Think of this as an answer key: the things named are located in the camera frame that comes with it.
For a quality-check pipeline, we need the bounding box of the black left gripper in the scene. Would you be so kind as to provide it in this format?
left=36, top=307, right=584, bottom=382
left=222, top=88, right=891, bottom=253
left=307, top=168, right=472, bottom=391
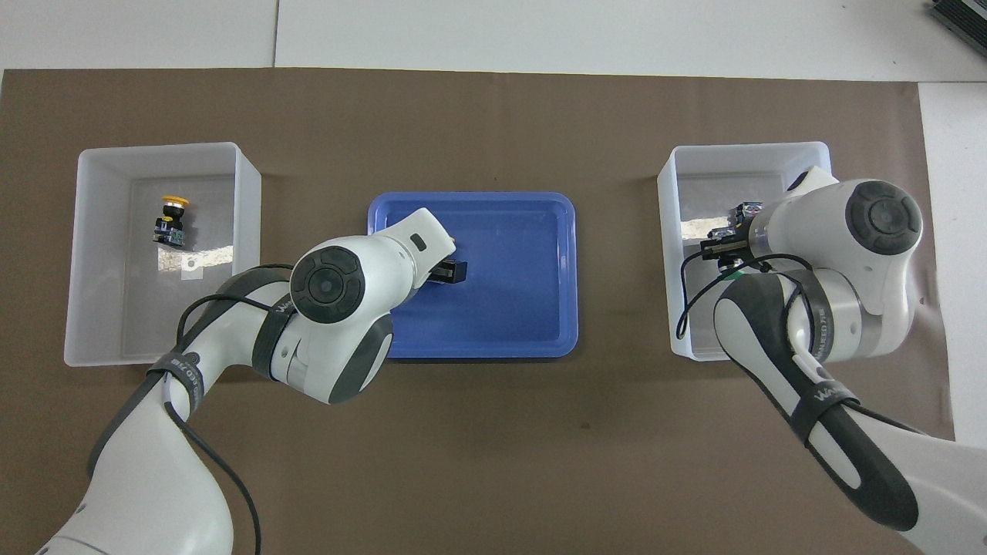
left=413, top=259, right=469, bottom=292

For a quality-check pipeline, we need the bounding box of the brown paper table mat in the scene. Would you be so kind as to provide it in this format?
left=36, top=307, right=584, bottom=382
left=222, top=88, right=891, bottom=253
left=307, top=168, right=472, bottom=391
left=0, top=68, right=969, bottom=555

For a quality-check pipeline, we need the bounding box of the blue plastic tray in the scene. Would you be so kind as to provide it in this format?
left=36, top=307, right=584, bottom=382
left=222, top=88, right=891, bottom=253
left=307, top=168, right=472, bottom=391
left=364, top=191, right=579, bottom=360

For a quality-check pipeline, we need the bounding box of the grey ribbed metal device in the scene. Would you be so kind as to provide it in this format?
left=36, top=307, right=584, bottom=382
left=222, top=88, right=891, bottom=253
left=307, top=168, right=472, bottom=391
left=927, top=0, right=987, bottom=49

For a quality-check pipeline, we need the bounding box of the translucent white plastic box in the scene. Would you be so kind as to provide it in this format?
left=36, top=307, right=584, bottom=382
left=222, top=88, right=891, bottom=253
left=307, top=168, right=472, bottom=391
left=657, top=141, right=841, bottom=362
left=63, top=142, right=262, bottom=368

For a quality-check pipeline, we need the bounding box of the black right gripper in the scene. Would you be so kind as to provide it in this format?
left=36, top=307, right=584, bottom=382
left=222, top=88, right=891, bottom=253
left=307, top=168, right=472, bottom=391
left=699, top=230, right=761, bottom=264

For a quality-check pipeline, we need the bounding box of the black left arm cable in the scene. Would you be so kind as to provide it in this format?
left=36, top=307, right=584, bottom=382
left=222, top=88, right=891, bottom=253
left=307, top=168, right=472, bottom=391
left=166, top=264, right=295, bottom=555

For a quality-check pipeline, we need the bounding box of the black velcro strap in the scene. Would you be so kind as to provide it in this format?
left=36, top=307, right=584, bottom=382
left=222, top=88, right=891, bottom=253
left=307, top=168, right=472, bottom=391
left=251, top=296, right=300, bottom=380
left=145, top=353, right=206, bottom=422
left=793, top=383, right=861, bottom=446

